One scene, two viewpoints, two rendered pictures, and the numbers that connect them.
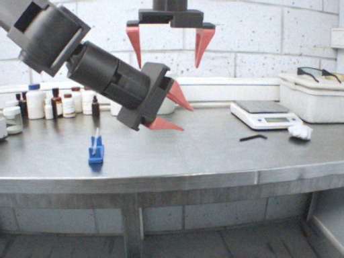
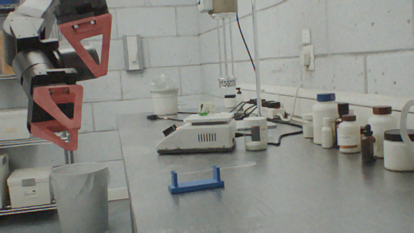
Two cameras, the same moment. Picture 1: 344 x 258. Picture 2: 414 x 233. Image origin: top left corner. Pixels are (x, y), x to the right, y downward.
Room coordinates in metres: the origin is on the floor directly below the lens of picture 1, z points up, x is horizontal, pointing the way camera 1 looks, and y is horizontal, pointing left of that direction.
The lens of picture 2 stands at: (0.58, -0.67, 0.97)
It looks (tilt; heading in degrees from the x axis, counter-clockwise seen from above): 6 degrees down; 85
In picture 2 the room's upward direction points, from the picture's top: 4 degrees counter-clockwise
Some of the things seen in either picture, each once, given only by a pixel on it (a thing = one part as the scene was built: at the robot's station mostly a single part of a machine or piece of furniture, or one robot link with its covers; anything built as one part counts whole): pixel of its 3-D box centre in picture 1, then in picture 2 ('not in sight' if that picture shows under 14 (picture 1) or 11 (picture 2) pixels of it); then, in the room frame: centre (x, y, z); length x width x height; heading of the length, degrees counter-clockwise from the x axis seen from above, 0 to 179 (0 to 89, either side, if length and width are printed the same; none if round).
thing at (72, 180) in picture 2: not in sight; (83, 202); (0.06, 2.13, 0.22); 0.33 x 0.33 x 0.41
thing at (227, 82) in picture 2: not in sight; (225, 50); (0.80, 0.96, 1.02); 0.07 x 0.07 x 0.25
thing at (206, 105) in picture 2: not in sight; (205, 102); (0.69, 0.58, 0.87); 0.06 x 0.05 x 0.08; 32
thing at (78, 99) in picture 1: (76, 99); not in sight; (1.07, 0.39, 0.80); 0.06 x 0.06 x 0.10
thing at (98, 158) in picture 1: (95, 148); (195, 178); (0.63, 0.19, 0.77); 0.10 x 0.03 x 0.04; 12
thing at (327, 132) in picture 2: (48, 109); (327, 132); (0.97, 0.46, 0.79); 0.03 x 0.03 x 0.07
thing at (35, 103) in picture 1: (35, 101); (326, 118); (0.99, 0.53, 0.81); 0.07 x 0.07 x 0.13
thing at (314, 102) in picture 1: (328, 97); not in sight; (1.05, -0.63, 0.82); 0.37 x 0.31 x 0.14; 93
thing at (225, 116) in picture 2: not in sight; (209, 117); (0.69, 0.59, 0.83); 0.12 x 0.12 x 0.01; 75
